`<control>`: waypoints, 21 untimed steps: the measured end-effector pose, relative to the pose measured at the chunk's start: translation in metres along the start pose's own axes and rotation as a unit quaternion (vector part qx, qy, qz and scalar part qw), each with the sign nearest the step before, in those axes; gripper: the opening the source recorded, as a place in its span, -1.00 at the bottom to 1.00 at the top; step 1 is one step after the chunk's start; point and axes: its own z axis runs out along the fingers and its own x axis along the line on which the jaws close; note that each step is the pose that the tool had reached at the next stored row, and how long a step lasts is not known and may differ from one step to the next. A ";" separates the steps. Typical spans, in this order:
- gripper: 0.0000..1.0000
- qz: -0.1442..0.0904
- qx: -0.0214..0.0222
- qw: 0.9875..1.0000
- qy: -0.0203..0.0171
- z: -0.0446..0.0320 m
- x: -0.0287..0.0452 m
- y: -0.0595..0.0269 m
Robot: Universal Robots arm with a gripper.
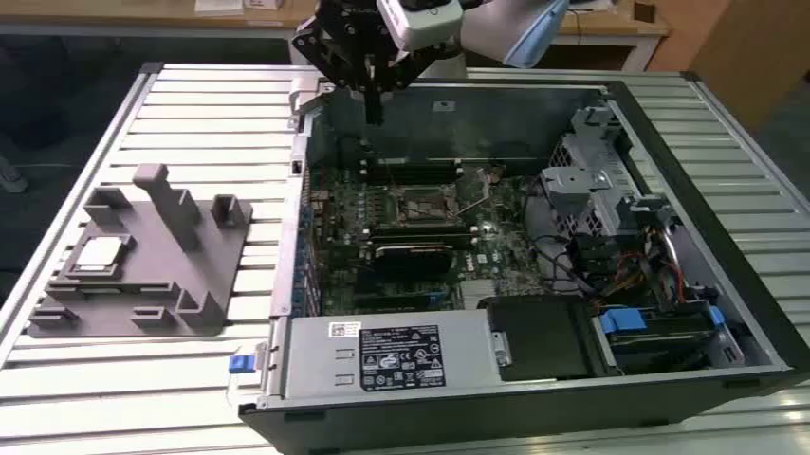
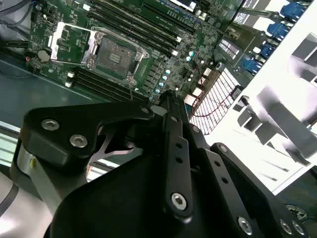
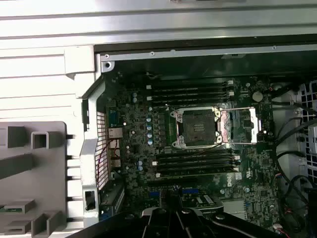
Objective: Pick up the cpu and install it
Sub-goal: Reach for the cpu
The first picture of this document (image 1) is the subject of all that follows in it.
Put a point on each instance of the blue case latch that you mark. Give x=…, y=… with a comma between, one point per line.
x=240, y=364

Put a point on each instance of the silver power supply with label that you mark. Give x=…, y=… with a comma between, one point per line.
x=316, y=355

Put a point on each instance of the black expansion slot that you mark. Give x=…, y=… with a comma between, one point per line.
x=392, y=302

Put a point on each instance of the black RAM slot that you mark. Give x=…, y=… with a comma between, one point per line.
x=411, y=179
x=411, y=166

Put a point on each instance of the black open PC case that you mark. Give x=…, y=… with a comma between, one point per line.
x=443, y=426

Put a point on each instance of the thin metal locking lever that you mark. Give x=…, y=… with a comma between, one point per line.
x=394, y=176

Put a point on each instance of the wooden desk with white frame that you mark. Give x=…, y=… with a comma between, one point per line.
x=222, y=18

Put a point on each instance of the black graphics card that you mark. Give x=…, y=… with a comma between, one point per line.
x=411, y=260

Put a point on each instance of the CPU socket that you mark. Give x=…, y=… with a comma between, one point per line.
x=420, y=199

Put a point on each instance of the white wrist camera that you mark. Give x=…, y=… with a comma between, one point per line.
x=424, y=28

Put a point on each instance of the grey metal drive cage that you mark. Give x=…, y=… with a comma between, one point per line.
x=570, y=189

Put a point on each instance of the grey furniture foot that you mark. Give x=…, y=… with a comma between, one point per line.
x=11, y=180

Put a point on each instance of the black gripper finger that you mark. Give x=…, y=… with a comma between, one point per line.
x=319, y=45
x=402, y=71

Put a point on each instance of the wooden cabinet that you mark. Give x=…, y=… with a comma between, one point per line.
x=746, y=57

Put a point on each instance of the small white box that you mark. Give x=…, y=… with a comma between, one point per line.
x=262, y=4

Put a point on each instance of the silver finned heat sink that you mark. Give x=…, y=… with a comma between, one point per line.
x=478, y=294

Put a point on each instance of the small black desk item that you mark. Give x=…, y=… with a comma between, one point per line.
x=645, y=12

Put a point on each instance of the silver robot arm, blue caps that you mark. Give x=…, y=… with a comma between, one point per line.
x=538, y=33

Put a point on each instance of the hard disk in blue carrier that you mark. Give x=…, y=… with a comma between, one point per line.
x=623, y=322

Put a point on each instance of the grey plastic parts rack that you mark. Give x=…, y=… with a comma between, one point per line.
x=158, y=284

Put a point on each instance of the green motherboard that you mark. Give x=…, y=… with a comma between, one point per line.
x=513, y=246

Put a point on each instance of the silver CPU chip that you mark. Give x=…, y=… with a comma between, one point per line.
x=98, y=253

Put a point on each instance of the white paper sheet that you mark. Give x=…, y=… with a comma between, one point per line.
x=218, y=5

